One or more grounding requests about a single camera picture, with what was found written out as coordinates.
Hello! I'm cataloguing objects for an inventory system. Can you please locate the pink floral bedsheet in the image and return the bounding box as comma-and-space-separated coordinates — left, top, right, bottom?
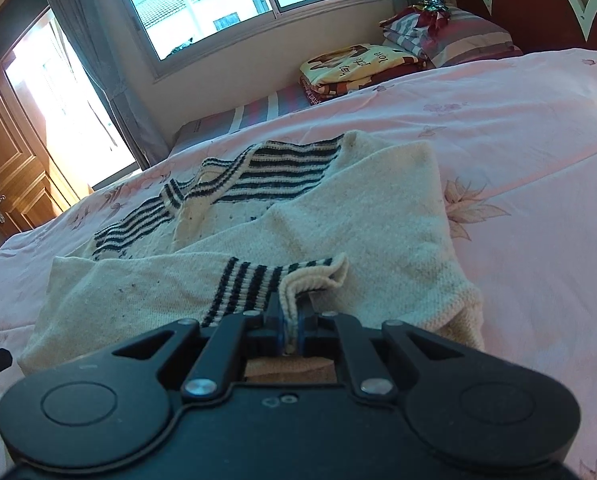
0, 47, 597, 480

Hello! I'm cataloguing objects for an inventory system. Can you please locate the brown wooden door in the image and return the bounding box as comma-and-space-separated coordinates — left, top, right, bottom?
0, 72, 88, 237

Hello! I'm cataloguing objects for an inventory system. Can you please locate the cream black-striped knit sweater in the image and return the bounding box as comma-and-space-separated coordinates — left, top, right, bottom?
18, 130, 485, 377

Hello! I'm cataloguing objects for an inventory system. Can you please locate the long grey curtain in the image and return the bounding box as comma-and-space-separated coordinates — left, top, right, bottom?
31, 0, 170, 172

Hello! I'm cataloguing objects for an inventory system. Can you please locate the folded yellow printed blanket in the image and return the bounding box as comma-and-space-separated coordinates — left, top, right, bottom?
298, 44, 430, 104

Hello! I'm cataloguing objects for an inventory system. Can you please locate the striped mattress sheet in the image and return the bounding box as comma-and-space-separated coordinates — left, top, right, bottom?
171, 82, 329, 157

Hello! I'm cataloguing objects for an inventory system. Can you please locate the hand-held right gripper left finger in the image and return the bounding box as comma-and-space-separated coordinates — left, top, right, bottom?
111, 292, 286, 397

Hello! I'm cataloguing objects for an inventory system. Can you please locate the striped pillow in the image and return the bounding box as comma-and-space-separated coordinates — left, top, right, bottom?
379, 4, 524, 69

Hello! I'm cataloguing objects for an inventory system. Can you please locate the red cloth with shiny ornament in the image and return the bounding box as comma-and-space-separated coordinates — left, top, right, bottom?
413, 0, 453, 37

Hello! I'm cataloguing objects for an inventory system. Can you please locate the sliding glass window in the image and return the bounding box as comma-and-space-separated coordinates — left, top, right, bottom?
101, 0, 398, 82

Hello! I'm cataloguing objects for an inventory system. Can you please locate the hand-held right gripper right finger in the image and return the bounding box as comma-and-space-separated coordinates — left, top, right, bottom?
294, 304, 475, 402

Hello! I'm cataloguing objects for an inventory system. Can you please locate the red wooden headboard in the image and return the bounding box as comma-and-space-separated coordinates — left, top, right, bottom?
451, 0, 597, 56

